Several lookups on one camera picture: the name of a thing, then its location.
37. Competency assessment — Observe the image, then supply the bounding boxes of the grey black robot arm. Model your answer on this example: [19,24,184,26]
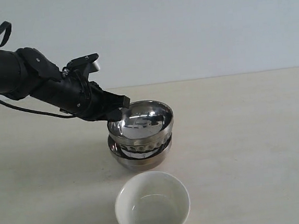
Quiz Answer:
[0,47,130,122]

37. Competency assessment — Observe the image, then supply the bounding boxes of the ribbed stainless steel bowl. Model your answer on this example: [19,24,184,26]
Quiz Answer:
[107,100,174,153]

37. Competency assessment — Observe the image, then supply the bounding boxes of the white ceramic bowl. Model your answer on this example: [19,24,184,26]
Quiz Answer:
[114,171,191,224]

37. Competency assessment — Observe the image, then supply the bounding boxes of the black cable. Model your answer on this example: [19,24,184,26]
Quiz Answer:
[0,14,98,125]

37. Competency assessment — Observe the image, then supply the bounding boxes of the smooth stainless steel bowl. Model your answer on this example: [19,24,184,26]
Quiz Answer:
[107,135,172,172]

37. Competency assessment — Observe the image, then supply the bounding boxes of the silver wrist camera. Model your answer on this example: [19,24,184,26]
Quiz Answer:
[66,53,100,79]

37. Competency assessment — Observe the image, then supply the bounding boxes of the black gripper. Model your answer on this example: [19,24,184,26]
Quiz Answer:
[31,70,130,122]

